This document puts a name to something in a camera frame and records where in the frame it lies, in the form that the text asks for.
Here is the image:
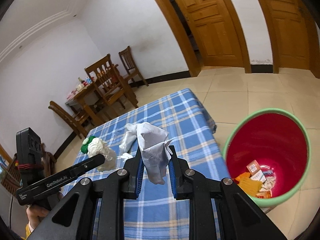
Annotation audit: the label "white paper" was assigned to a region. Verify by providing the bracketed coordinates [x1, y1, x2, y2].
[137, 122, 172, 185]

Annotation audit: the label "clear plastic bag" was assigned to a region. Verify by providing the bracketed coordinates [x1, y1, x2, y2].
[87, 137, 117, 172]

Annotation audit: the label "orange snack wrapper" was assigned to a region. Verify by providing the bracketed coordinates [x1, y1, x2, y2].
[255, 188, 272, 199]

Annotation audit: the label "white knitted glove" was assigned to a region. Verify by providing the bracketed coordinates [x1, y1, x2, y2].
[119, 124, 137, 154]

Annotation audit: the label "yellow foam net small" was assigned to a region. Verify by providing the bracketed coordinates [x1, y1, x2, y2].
[234, 172, 251, 183]

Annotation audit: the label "yellow foam net large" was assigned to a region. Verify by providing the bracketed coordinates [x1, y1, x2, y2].
[238, 178, 263, 197]

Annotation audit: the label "person's left hand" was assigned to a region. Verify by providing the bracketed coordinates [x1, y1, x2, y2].
[26, 205, 49, 232]

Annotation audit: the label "small white tissue scrap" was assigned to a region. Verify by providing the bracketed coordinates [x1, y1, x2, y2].
[120, 153, 133, 161]

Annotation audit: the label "blue plaid tablecloth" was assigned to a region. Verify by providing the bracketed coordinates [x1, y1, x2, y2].
[89, 88, 229, 239]

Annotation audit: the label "green round bottle cap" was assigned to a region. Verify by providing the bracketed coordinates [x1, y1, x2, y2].
[80, 135, 95, 154]

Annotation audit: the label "wooden chair left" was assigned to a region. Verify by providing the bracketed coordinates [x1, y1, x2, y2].
[48, 101, 89, 139]

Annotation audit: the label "wooden chair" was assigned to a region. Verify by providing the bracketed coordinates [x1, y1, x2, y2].
[118, 46, 149, 86]
[85, 54, 138, 113]
[48, 101, 89, 139]

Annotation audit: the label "pink carton in bin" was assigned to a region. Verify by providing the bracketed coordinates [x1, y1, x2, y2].
[246, 160, 261, 176]

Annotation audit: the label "white card in bin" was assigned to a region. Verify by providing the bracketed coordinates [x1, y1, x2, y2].
[250, 170, 266, 183]

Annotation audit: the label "wooden dining table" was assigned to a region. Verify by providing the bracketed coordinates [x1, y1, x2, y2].
[65, 64, 121, 127]

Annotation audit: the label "red bin green rim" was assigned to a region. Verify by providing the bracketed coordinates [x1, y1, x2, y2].
[222, 108, 311, 208]

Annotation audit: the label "items on dining table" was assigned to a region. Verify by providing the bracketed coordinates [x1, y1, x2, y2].
[67, 76, 92, 100]

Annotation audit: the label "wooden chair front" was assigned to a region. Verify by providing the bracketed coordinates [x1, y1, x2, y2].
[85, 54, 138, 113]

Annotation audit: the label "wooden chair far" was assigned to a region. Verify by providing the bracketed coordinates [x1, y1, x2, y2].
[118, 46, 149, 86]

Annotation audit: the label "wooden door left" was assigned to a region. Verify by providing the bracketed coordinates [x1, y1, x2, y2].
[155, 0, 251, 77]

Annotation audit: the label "wooden door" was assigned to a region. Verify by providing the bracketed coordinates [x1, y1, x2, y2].
[258, 0, 319, 78]
[155, 0, 251, 77]

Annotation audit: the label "wooden door right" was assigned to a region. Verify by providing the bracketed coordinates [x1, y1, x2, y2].
[258, 0, 319, 78]

